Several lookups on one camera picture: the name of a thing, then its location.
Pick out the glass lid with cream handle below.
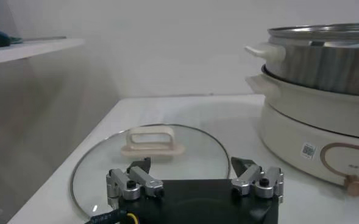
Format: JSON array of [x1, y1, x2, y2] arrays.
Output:
[[70, 123, 231, 219]]

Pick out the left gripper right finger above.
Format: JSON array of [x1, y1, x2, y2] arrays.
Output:
[[230, 156, 285, 204]]

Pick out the white desk with rounded corners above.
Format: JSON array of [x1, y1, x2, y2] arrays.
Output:
[[0, 38, 85, 66]]

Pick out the cream electric cooker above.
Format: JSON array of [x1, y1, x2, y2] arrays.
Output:
[[245, 65, 359, 197]]

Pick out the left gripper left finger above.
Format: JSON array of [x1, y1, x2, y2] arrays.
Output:
[[105, 156, 165, 210]]

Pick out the stainless steel steamer basket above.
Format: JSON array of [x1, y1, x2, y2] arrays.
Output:
[[244, 23, 359, 97]]

